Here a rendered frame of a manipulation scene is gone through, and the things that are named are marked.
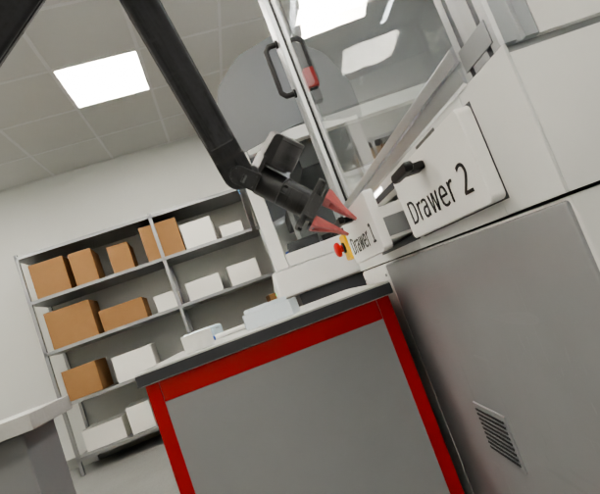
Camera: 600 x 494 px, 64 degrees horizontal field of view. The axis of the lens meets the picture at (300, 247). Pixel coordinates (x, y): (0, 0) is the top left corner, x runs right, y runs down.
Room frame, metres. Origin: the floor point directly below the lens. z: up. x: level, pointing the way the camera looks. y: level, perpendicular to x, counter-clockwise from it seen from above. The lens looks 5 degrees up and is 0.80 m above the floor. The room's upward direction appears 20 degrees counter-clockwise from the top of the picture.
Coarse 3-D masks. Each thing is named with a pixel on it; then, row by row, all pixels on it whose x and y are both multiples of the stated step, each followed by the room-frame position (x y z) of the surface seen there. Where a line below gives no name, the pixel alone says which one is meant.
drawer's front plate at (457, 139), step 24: (456, 120) 0.51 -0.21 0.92; (432, 144) 0.59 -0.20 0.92; (456, 144) 0.54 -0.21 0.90; (480, 144) 0.51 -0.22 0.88; (432, 168) 0.62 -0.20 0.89; (480, 168) 0.51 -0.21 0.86; (408, 192) 0.74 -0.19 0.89; (432, 192) 0.65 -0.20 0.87; (456, 192) 0.58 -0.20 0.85; (480, 192) 0.53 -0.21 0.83; (504, 192) 0.51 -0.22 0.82; (408, 216) 0.79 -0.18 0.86; (432, 216) 0.68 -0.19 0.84; (456, 216) 0.61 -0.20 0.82
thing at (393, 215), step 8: (384, 208) 0.84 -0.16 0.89; (392, 208) 0.84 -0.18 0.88; (400, 208) 0.84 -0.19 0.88; (384, 216) 0.84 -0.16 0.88; (392, 216) 0.84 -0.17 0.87; (400, 216) 0.84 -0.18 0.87; (392, 224) 0.84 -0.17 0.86; (400, 224) 0.84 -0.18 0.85; (408, 224) 0.84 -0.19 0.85; (392, 232) 0.84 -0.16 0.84; (400, 232) 0.84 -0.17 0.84; (408, 232) 0.84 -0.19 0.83; (392, 240) 0.92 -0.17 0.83; (400, 240) 1.07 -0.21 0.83
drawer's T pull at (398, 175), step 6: (408, 162) 0.61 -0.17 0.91; (420, 162) 0.64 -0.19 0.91; (402, 168) 0.62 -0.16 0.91; (408, 168) 0.61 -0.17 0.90; (414, 168) 0.64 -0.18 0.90; (420, 168) 0.64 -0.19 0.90; (396, 174) 0.65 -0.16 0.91; (402, 174) 0.63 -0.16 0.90; (408, 174) 0.65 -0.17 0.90; (396, 180) 0.66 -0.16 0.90
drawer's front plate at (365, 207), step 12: (372, 192) 0.82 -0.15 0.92; (360, 204) 0.86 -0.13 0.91; (372, 204) 0.82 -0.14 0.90; (360, 216) 0.90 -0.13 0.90; (372, 216) 0.82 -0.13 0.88; (348, 228) 1.05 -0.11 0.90; (360, 228) 0.94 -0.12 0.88; (372, 228) 0.85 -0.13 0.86; (384, 228) 0.82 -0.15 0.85; (348, 240) 1.10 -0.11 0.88; (372, 240) 0.88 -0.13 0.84; (384, 240) 0.82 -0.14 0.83; (360, 252) 1.02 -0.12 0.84; (372, 252) 0.91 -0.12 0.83
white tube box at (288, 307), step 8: (280, 304) 1.16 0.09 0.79; (288, 304) 1.15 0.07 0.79; (296, 304) 1.21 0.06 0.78; (256, 312) 1.17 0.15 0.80; (264, 312) 1.16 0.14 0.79; (272, 312) 1.16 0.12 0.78; (280, 312) 1.16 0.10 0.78; (288, 312) 1.15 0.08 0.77; (296, 312) 1.18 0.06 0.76; (248, 320) 1.17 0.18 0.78; (256, 320) 1.17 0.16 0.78; (264, 320) 1.16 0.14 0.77; (272, 320) 1.16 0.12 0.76; (248, 328) 1.17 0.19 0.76
